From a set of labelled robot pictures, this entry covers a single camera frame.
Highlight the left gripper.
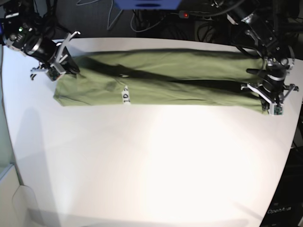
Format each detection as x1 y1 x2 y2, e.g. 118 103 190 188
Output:
246 59 295 99

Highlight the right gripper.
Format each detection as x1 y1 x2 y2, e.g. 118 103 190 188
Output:
23 37 80 74

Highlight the green T-shirt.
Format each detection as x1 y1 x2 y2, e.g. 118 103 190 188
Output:
53 49 262 114

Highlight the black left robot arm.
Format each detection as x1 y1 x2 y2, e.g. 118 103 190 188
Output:
212 0 299 104

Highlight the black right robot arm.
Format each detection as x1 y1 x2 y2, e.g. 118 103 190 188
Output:
0 0 267 114

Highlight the white ID label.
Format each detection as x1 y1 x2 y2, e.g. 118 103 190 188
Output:
121 86 131 105

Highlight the blue box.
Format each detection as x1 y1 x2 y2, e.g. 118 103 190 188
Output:
115 0 181 10

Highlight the black OpenArm case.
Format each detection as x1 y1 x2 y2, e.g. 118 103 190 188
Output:
260 132 303 227

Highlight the power strip with red light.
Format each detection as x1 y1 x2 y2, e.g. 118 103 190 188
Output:
178 10 196 19

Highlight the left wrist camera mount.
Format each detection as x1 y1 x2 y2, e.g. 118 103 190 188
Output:
241 83 299 116

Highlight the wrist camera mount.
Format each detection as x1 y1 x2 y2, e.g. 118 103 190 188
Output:
29 30 81 82
241 83 299 116

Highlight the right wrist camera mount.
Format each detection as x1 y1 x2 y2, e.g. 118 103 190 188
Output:
29 30 81 82

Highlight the white cable on floor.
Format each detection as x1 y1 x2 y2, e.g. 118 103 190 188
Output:
75 0 124 31

